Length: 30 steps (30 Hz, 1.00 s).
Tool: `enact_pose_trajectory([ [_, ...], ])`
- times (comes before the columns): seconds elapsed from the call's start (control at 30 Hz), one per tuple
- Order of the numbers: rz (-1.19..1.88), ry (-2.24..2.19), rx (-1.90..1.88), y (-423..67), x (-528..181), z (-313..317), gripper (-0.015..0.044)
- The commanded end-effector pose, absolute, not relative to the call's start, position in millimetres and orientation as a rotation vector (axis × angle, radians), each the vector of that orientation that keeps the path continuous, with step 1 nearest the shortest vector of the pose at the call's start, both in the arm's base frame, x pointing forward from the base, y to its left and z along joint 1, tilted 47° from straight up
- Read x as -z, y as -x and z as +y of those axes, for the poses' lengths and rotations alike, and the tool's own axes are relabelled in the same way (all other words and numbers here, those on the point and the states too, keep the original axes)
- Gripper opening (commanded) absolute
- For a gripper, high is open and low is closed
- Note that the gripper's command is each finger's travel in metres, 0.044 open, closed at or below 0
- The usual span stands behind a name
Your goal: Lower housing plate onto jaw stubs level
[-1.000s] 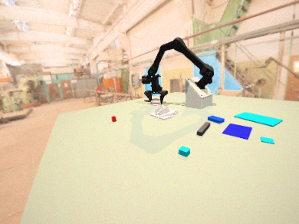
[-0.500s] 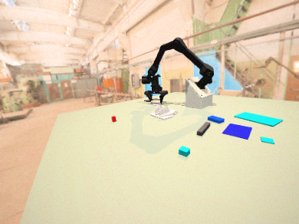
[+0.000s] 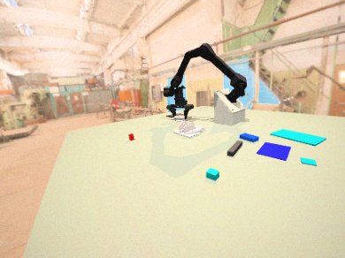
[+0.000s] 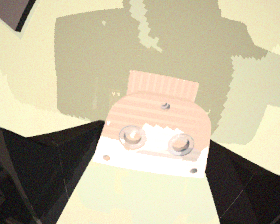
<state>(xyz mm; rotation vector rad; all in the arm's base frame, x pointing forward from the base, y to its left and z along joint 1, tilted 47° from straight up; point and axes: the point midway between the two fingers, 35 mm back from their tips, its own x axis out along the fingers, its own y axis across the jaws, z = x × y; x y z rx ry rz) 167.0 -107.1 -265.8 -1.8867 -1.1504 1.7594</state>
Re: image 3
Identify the small blue block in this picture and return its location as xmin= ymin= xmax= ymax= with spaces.
xmin=240 ymin=133 xmax=258 ymax=142

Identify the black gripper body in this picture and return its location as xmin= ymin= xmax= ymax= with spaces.
xmin=166 ymin=96 xmax=194 ymax=110

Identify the small cyan block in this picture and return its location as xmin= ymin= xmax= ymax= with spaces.
xmin=205 ymin=168 xmax=219 ymax=181

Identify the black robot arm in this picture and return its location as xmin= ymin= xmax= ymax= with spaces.
xmin=163 ymin=42 xmax=247 ymax=102

